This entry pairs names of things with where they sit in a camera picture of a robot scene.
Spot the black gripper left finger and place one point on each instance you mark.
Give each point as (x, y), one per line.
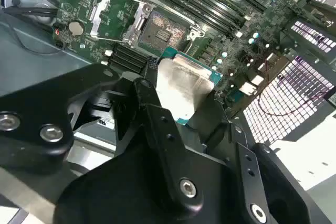
(39, 95)

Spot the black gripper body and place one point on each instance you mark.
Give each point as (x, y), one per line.
(118, 195)

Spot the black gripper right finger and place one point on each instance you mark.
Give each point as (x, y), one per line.
(250, 187)

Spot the metal socket cover frame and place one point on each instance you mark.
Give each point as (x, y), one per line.
(98, 15)

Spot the silver topped CPU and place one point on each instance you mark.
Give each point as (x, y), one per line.
(183, 82)

